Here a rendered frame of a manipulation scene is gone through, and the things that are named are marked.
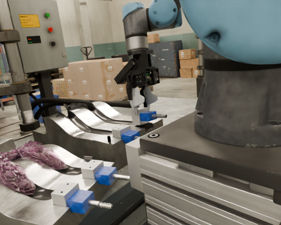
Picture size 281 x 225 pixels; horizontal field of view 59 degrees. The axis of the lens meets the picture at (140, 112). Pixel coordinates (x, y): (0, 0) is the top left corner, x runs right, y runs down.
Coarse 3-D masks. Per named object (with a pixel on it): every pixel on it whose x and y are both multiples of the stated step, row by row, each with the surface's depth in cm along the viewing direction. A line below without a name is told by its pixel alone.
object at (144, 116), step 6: (138, 108) 86; (144, 108) 86; (132, 114) 86; (138, 114) 84; (144, 114) 83; (150, 114) 82; (156, 114) 82; (162, 114) 80; (132, 120) 86; (138, 120) 84; (144, 120) 83; (150, 120) 82
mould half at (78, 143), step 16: (80, 112) 99; (112, 112) 105; (48, 128) 95; (64, 128) 89; (96, 128) 91; (112, 128) 88; (144, 128) 84; (64, 144) 91; (80, 144) 84; (96, 144) 78; (112, 144) 73; (112, 160) 75
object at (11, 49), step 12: (0, 0) 113; (0, 12) 114; (0, 24) 116; (12, 48) 119; (12, 60) 120; (12, 72) 122; (24, 96) 126; (24, 108) 127; (24, 120) 128; (36, 120) 133; (24, 132) 128
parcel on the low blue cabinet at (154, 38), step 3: (153, 33) 777; (156, 33) 785; (147, 36) 790; (150, 36) 783; (153, 36) 777; (156, 36) 784; (150, 39) 785; (153, 39) 779; (156, 39) 786; (159, 39) 799; (150, 42) 789; (153, 42) 782; (156, 42) 790
